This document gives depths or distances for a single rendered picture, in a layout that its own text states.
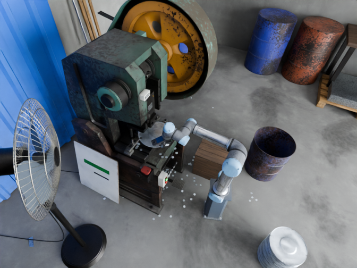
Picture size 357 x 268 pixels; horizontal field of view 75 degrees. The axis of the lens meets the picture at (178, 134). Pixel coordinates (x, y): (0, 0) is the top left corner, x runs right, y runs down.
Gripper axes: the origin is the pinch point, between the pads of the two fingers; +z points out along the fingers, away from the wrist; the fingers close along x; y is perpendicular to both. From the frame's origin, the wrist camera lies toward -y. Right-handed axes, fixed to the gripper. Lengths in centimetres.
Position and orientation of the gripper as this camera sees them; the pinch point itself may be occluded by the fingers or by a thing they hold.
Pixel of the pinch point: (161, 145)
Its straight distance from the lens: 188.3
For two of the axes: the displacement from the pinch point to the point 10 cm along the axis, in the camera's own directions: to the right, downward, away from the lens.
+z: -1.6, 4.0, 9.0
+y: 9.3, -2.4, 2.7
